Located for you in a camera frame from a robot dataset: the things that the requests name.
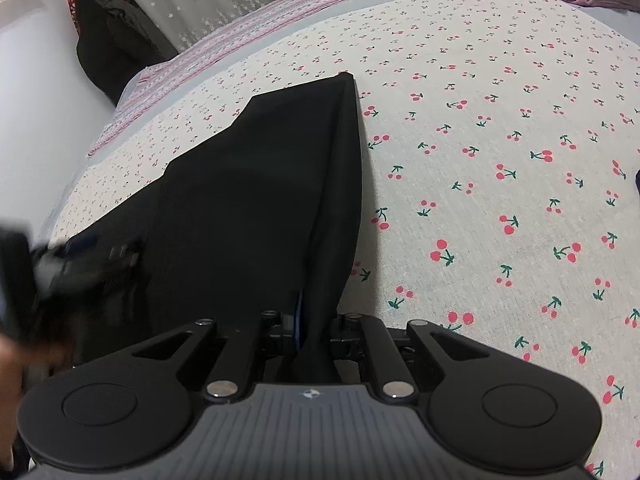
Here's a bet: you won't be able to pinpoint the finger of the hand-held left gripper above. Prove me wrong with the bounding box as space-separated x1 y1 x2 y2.
62 236 145 293

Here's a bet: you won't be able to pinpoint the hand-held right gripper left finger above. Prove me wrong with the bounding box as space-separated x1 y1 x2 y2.
132 309 306 404

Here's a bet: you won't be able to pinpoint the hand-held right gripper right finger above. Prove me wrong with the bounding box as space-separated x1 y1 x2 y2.
327 312 492 402

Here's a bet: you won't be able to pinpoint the black pants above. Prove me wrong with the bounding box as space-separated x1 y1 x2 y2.
65 72 372 386

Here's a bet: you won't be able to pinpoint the person's left hand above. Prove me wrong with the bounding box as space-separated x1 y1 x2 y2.
0 332 71 466

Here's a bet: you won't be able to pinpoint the pile of black clothes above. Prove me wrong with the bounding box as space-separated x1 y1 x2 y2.
74 0 180 107

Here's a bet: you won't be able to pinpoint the cherry print white cloth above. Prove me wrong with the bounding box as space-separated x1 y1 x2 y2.
47 0 640 478

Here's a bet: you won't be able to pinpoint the pink striped cloth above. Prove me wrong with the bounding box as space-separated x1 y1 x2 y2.
87 0 421 158

